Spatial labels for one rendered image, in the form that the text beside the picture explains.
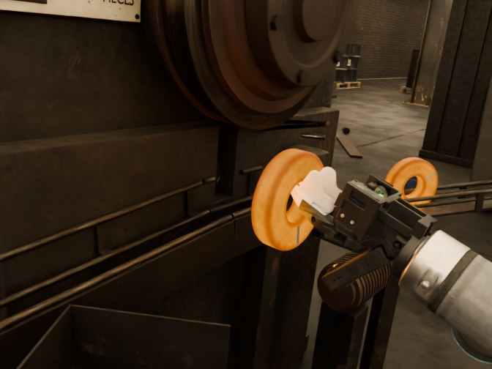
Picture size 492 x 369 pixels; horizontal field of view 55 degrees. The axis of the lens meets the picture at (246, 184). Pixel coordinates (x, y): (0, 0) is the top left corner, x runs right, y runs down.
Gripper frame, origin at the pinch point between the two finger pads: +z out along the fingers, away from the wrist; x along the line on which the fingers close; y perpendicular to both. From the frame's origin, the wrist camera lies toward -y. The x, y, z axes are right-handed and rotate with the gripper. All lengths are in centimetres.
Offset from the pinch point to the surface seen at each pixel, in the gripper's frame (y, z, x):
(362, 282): -33, -6, -42
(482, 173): -63, 19, -293
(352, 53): -144, 494, -979
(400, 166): -10, 5, -61
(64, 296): -21.4, 13.6, 26.8
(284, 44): 16.6, 16.0, -8.3
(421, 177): -11, 0, -67
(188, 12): 17.5, 25.0, 5.5
